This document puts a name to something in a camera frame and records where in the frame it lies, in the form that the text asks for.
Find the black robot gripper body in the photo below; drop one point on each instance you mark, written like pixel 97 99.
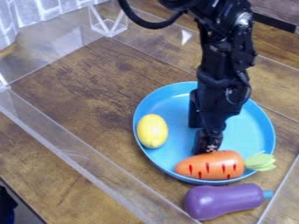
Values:
pixel 221 97

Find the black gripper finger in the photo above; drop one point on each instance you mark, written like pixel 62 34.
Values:
pixel 194 114
pixel 206 143

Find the orange toy carrot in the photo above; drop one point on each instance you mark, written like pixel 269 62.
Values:
pixel 224 165

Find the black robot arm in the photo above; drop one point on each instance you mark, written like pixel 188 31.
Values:
pixel 225 22

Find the blue plastic plate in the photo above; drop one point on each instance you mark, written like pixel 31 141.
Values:
pixel 249 135

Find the yellow toy lemon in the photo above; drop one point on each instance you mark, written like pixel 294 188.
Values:
pixel 153 131

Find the purple toy eggplant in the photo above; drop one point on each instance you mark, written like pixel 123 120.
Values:
pixel 208 202

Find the clear acrylic enclosure wall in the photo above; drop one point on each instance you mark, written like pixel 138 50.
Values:
pixel 71 85

